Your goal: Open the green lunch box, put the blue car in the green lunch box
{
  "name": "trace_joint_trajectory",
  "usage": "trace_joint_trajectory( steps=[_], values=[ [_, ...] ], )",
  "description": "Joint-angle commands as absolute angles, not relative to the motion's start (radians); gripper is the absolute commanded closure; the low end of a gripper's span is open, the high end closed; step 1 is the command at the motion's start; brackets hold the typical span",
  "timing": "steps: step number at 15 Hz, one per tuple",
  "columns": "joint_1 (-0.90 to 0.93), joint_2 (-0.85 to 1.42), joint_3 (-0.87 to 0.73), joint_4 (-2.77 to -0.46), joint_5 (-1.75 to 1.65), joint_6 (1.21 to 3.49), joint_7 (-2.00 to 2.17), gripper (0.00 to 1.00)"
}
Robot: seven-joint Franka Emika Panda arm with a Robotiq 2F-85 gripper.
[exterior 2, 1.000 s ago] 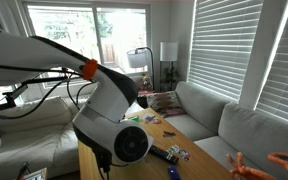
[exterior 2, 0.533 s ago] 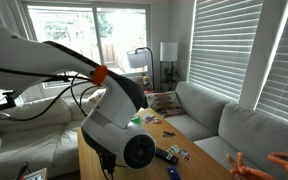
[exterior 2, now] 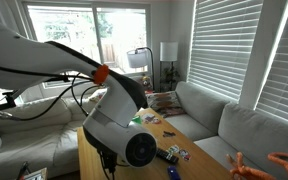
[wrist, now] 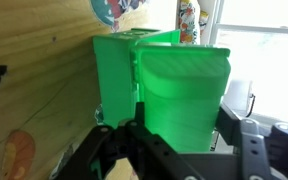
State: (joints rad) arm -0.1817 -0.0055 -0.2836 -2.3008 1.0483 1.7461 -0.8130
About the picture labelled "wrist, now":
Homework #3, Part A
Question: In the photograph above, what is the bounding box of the large glass window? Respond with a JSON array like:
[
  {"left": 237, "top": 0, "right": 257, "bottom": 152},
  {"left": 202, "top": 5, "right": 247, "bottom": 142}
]
[{"left": 213, "top": 0, "right": 288, "bottom": 124}]

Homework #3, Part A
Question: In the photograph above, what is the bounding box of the Santa figure sticker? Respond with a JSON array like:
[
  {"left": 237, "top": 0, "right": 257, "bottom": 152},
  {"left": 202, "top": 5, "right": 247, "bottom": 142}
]
[{"left": 89, "top": 0, "right": 150, "bottom": 33}]

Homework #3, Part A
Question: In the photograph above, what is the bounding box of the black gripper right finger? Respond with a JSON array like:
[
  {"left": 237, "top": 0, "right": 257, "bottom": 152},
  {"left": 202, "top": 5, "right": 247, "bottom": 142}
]
[{"left": 216, "top": 104, "right": 272, "bottom": 180}]

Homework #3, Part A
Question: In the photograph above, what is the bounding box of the dark sticker with white outline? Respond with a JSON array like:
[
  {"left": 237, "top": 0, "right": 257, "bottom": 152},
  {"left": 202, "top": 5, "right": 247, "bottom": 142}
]
[{"left": 48, "top": 143, "right": 75, "bottom": 180}]

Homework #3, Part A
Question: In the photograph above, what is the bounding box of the green lunch box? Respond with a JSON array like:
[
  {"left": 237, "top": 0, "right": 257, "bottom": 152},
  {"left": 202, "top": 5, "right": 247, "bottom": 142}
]
[{"left": 92, "top": 28, "right": 232, "bottom": 153}]

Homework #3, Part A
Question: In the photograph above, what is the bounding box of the orange figure sticker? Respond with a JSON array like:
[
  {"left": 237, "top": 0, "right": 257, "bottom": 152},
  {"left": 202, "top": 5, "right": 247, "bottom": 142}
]
[{"left": 1, "top": 129, "right": 37, "bottom": 180}]

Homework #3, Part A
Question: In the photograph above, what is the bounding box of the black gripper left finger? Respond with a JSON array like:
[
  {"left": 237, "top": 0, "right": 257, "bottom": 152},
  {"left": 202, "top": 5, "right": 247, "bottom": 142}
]
[{"left": 125, "top": 101, "right": 205, "bottom": 180}]

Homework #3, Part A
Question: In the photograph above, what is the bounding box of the small green white sticker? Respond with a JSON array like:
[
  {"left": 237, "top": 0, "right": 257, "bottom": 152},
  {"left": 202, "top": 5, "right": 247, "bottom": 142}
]
[{"left": 94, "top": 103, "right": 106, "bottom": 125}]

